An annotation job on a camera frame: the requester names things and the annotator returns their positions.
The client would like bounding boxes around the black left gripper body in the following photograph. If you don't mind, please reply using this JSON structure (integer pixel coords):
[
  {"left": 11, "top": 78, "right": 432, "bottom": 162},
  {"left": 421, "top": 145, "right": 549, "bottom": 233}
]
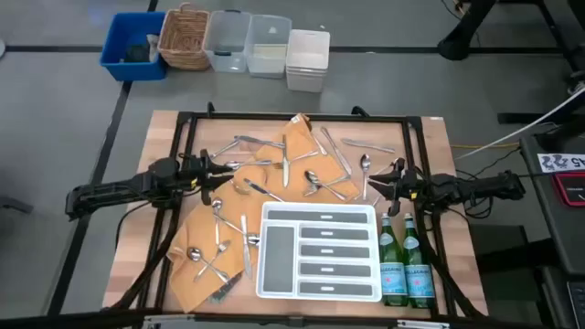
[{"left": 181, "top": 148, "right": 214, "bottom": 207}]

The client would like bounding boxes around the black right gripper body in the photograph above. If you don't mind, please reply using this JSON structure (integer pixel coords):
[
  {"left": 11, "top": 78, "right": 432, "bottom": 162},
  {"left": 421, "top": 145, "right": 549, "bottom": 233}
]
[{"left": 388, "top": 157, "right": 420, "bottom": 218}]

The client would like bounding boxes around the silver table knife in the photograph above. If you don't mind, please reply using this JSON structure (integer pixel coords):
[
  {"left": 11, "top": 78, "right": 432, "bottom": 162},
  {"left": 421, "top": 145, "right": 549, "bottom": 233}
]
[
  {"left": 340, "top": 137, "right": 397, "bottom": 154},
  {"left": 242, "top": 177, "right": 285, "bottom": 203},
  {"left": 239, "top": 214, "right": 254, "bottom": 281},
  {"left": 208, "top": 138, "right": 241, "bottom": 161},
  {"left": 233, "top": 134, "right": 287, "bottom": 150},
  {"left": 319, "top": 125, "right": 354, "bottom": 178},
  {"left": 281, "top": 133, "right": 291, "bottom": 189}
]

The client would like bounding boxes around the orange cloth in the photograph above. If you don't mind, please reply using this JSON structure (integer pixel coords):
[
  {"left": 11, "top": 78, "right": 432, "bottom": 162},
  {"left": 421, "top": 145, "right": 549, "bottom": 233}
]
[{"left": 166, "top": 112, "right": 362, "bottom": 314}]

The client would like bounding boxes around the green glass water bottle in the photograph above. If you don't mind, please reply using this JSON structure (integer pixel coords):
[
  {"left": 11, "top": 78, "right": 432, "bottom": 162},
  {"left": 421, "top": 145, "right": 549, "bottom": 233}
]
[
  {"left": 378, "top": 212, "right": 410, "bottom": 307},
  {"left": 401, "top": 212, "right": 436, "bottom": 310}
]

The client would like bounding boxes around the white cutlery organizer tray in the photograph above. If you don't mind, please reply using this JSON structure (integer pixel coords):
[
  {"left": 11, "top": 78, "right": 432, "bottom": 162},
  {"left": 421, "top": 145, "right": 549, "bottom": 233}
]
[{"left": 254, "top": 201, "right": 384, "bottom": 303}]

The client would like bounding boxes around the dark patterned flat utensil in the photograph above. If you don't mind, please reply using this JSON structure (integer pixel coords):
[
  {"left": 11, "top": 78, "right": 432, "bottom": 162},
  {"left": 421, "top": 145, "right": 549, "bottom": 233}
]
[{"left": 207, "top": 272, "right": 243, "bottom": 305}]

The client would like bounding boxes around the black desk foot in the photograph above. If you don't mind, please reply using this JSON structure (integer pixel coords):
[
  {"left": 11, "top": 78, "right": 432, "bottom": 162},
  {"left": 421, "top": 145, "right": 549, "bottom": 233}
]
[{"left": 469, "top": 223, "right": 566, "bottom": 275}]

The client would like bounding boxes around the black floor foot bar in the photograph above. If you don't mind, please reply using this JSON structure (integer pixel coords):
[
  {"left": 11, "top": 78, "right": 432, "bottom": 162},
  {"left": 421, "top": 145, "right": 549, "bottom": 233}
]
[{"left": 496, "top": 111, "right": 585, "bottom": 125}]

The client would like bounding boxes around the black bundle in bin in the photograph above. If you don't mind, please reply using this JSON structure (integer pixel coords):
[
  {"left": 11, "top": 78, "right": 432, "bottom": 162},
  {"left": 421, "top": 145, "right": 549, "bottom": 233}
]
[{"left": 122, "top": 42, "right": 152, "bottom": 65}]

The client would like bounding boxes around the clear plastic bin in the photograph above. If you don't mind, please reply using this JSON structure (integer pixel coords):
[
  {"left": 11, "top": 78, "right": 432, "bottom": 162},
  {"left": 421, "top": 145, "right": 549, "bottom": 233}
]
[{"left": 243, "top": 13, "right": 293, "bottom": 80}]

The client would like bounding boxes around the wicker basket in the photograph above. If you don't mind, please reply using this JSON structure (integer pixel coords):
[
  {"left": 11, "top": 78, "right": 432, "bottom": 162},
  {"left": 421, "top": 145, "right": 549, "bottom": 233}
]
[{"left": 156, "top": 1, "right": 212, "bottom": 72}]

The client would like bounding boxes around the black side desk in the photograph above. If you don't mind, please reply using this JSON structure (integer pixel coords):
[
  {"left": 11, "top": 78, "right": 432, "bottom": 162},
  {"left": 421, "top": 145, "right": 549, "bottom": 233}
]
[{"left": 518, "top": 119, "right": 585, "bottom": 276}]

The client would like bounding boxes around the white printed label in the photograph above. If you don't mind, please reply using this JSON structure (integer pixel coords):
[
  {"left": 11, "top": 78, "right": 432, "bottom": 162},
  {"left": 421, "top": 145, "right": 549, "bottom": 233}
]
[{"left": 537, "top": 152, "right": 585, "bottom": 175}]

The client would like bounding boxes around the white plastic bin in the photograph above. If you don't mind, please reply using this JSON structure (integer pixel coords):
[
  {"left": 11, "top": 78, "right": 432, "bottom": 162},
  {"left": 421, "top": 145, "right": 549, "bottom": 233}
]
[{"left": 284, "top": 27, "right": 332, "bottom": 94}]

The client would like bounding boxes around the black stand leg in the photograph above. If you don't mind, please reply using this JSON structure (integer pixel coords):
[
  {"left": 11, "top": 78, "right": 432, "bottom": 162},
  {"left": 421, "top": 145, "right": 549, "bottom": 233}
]
[
  {"left": 535, "top": 0, "right": 585, "bottom": 74},
  {"left": 436, "top": 0, "right": 499, "bottom": 62}
]

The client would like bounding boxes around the red framed device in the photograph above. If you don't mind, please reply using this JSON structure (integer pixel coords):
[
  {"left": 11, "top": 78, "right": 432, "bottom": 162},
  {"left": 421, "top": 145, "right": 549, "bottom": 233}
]
[{"left": 550, "top": 171, "right": 585, "bottom": 208}]

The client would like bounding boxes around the blue plastic bin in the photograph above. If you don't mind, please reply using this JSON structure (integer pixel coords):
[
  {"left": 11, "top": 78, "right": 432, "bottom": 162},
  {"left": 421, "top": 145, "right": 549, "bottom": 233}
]
[{"left": 99, "top": 10, "right": 168, "bottom": 83}]

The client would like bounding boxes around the black keyboard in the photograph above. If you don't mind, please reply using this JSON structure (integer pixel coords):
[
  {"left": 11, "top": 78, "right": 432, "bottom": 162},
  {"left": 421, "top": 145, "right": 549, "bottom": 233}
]
[{"left": 565, "top": 280, "right": 585, "bottom": 329}]

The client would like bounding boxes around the yellow floor cable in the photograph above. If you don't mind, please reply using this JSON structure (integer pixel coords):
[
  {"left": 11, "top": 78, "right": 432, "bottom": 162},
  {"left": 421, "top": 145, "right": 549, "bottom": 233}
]
[{"left": 450, "top": 143, "right": 522, "bottom": 151}]

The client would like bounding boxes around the black loose cable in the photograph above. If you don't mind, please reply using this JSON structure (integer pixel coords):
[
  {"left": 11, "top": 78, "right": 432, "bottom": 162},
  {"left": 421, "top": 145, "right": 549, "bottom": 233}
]
[{"left": 454, "top": 145, "right": 522, "bottom": 220}]

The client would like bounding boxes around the black cable bundle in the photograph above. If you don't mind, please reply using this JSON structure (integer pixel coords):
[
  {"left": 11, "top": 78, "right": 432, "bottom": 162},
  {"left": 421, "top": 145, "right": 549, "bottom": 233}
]
[
  {"left": 420, "top": 214, "right": 485, "bottom": 319},
  {"left": 109, "top": 200, "right": 184, "bottom": 312}
]

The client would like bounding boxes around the clear bin with blue handle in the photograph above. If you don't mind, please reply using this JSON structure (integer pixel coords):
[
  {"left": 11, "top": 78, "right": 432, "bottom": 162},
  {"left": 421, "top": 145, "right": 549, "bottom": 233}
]
[{"left": 201, "top": 8, "right": 253, "bottom": 75}]

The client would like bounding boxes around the dark grey floor bracket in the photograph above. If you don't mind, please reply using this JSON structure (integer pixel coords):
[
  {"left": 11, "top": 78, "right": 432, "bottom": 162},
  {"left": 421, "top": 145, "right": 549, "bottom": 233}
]
[{"left": 0, "top": 195, "right": 35, "bottom": 215}]

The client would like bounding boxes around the white cable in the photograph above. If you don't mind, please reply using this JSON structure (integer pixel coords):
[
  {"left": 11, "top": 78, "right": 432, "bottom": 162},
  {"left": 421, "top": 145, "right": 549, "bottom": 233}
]
[{"left": 453, "top": 85, "right": 585, "bottom": 161}]

